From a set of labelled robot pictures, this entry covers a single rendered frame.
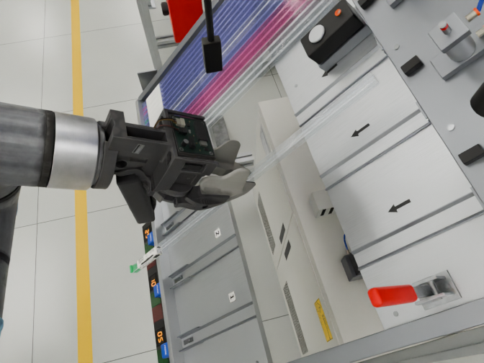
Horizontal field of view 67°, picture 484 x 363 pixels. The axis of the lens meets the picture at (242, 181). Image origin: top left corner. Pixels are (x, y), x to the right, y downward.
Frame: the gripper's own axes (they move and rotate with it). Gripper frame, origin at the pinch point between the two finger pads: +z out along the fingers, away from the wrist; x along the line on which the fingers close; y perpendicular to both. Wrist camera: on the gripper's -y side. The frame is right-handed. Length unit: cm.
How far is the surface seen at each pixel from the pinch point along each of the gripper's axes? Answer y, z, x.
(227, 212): -11.3, 4.8, 2.1
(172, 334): -29.9, -0.3, -11.8
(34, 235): -121, -11, 56
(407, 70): 24.0, 4.1, -3.0
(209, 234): -17.0, 3.7, 0.9
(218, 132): -74, 60, 87
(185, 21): -21, 17, 76
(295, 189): -20.6, 34.1, 15.5
